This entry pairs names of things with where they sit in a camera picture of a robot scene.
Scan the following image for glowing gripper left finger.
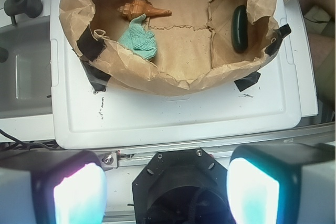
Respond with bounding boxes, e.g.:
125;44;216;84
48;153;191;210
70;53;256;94
1;150;107;223

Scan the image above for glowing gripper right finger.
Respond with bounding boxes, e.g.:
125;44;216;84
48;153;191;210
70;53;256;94
226;143;335;223

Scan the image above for dark green plastic pickle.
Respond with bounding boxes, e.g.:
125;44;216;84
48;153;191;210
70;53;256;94
231;5;248;53

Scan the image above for black tape piece right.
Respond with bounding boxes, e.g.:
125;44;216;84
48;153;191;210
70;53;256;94
234;71;261;92

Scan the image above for black tape piece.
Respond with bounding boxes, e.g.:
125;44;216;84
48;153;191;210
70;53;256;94
234;71;261;92
76;25;110;92

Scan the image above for white sink basin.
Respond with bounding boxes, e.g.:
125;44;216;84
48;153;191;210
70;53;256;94
1;16;52;119

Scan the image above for black tape piece left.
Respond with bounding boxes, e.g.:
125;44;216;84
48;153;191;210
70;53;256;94
76;25;110;92

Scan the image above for teal knitted cloth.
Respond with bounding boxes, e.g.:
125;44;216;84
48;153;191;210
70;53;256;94
117;14;157;60

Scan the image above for grey faucet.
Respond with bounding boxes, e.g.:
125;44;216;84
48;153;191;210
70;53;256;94
4;0;43;27

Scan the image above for brown paper bag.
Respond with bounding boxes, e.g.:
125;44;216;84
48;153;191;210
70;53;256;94
59;0;278;96

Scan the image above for orange conch seashell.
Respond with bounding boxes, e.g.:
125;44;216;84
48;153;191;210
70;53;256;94
117;0;172;21

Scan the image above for aluminium frame rail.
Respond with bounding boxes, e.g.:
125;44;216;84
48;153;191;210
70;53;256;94
94;122;335;170

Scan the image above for black octagonal mount plate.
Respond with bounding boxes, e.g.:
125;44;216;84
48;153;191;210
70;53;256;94
132;148;235;223

